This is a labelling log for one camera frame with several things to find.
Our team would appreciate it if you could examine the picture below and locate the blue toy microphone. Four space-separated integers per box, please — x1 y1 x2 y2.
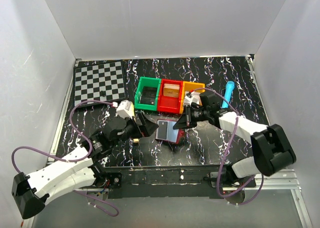
221 81 235 109

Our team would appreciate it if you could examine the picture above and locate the orange plastic bin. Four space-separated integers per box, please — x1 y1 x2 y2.
179 81 205 114

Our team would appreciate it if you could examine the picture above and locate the purple cable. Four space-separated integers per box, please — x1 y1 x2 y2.
11 100 120 217
189 87 265 206

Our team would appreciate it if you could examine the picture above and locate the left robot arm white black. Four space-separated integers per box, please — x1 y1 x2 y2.
11 112 159 219

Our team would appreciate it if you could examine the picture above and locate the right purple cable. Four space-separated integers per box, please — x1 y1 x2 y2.
189 87 265 206

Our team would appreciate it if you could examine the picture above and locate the red leather card holder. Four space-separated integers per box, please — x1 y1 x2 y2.
155 119 185 144

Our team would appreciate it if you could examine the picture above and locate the green plastic bin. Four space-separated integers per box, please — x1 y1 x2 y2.
134 76 162 111

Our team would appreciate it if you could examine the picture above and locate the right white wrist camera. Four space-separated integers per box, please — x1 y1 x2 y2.
183 91 201 106

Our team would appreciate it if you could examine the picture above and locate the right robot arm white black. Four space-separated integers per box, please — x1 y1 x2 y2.
173 91 297 183

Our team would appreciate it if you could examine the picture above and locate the black and grey chessboard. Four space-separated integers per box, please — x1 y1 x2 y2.
73 60 129 107

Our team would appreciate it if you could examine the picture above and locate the brown card stack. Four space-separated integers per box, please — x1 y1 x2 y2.
162 83 180 98

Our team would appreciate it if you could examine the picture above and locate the black card in green bin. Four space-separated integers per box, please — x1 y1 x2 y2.
139 86 158 106

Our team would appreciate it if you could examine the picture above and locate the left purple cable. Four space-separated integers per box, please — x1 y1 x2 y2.
11 100 120 217

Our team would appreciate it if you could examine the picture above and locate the black credit card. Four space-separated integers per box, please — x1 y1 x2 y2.
156 120 168 140

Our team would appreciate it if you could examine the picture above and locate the red plastic bin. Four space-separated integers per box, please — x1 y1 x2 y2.
157 79 183 114

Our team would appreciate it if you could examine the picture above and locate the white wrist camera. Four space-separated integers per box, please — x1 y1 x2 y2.
183 91 201 106
116 100 135 119

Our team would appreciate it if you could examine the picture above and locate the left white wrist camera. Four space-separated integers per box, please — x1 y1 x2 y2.
116 100 135 119

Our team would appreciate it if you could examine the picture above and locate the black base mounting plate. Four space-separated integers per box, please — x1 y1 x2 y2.
77 164 257 200

